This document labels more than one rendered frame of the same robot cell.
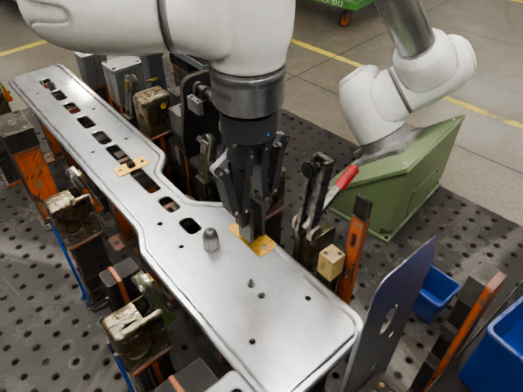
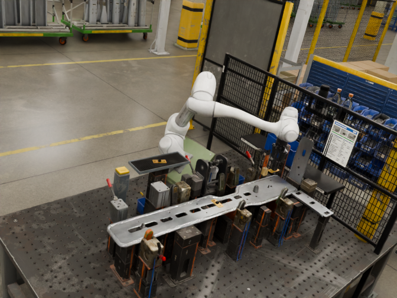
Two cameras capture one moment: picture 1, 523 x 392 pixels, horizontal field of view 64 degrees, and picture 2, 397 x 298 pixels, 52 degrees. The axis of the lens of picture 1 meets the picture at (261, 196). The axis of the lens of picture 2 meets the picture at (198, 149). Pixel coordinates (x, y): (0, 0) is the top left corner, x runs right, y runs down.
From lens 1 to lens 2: 2.76 m
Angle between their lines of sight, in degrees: 74
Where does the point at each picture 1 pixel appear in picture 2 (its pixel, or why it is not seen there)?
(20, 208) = (175, 290)
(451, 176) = (88, 181)
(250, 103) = not seen: hidden behind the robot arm
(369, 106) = (180, 148)
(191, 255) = (259, 195)
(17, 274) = (223, 285)
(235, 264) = (262, 188)
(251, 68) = not seen: hidden behind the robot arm
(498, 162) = (85, 163)
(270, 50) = not seen: hidden behind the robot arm
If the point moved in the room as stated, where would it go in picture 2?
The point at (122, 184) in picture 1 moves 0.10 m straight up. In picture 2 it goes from (227, 206) to (231, 192)
